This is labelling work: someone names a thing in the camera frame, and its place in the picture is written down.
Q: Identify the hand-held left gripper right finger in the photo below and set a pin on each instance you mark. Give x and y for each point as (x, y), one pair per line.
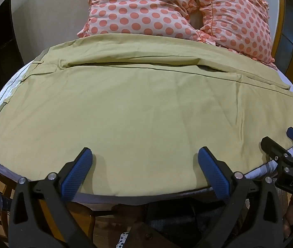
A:
(209, 169)

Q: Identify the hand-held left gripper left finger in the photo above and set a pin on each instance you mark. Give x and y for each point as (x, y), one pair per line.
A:
(80, 168)

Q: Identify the khaki pants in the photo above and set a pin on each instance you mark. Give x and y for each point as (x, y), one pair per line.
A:
(141, 124)

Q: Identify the person's right hand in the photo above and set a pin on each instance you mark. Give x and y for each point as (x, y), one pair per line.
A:
(289, 219)

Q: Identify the white bed sheet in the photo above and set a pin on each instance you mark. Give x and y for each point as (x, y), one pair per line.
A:
(20, 75)

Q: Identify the orange polka dot pillow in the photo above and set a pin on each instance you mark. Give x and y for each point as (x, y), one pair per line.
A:
(136, 7)
(242, 23)

